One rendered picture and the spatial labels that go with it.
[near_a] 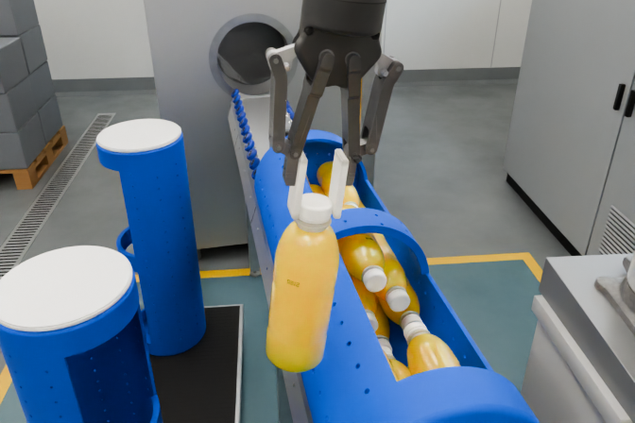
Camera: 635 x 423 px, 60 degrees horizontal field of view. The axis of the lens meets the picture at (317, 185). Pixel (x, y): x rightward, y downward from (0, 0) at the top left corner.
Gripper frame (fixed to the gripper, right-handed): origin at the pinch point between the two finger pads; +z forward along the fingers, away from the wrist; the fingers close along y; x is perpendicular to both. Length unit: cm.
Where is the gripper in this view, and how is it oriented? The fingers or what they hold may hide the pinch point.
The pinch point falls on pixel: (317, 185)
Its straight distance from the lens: 58.5
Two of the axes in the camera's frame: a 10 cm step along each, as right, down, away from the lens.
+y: -9.6, 0.0, -2.7
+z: -1.3, 8.8, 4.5
